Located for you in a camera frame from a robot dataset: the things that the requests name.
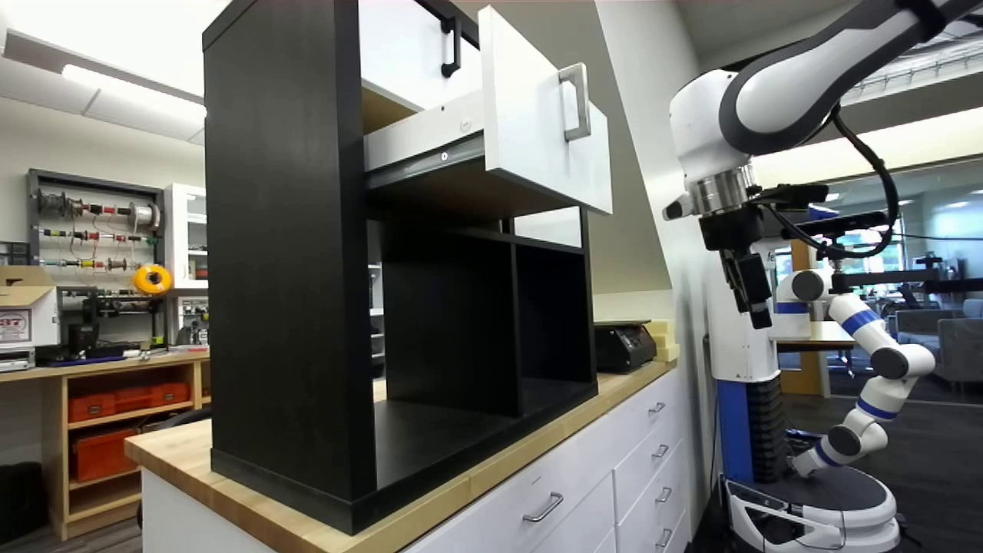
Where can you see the grey tool board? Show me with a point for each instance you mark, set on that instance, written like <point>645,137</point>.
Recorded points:
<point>92,219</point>

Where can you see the blue and white mobile robot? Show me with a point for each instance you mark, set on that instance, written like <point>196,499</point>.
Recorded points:
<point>741,359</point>

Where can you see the long orange storage bin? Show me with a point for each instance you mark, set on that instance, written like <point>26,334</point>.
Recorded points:
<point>132,402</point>

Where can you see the white labeled box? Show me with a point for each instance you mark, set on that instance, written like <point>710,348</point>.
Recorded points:
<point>26,331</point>

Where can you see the white wall shelf unit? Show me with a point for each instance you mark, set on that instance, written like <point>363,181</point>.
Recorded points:
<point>189,235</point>

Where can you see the white counter base cabinet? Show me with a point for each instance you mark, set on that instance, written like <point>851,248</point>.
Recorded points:
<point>571,493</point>

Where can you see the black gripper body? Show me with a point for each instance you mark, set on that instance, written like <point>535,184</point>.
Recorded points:
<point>734,235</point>

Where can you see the black floor bin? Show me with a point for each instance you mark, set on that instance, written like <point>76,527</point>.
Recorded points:
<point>21,501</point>

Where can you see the black benchtop machine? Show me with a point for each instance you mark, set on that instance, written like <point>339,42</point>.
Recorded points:
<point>78,334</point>

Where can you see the cardboard box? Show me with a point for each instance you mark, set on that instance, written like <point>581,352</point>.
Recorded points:
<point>23,287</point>

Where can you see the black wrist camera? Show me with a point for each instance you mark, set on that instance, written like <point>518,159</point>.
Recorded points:
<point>788,195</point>

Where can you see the black device on counter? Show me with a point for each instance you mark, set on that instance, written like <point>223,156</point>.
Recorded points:
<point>620,348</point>

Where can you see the yellow spool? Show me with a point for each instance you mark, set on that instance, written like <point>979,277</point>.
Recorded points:
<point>155,281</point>

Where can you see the square orange storage bin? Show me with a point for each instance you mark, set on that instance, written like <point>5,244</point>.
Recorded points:
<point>101,457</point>

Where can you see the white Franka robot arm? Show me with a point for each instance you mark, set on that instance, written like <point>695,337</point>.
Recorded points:
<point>801,94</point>

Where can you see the wooden workbench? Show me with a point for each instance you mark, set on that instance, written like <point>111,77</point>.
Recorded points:
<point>57,450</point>

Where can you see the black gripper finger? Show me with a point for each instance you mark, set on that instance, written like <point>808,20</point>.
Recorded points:
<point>761,295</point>
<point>739,277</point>

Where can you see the black cabinet shelf unit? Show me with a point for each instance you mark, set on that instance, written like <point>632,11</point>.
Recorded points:
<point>287,258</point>

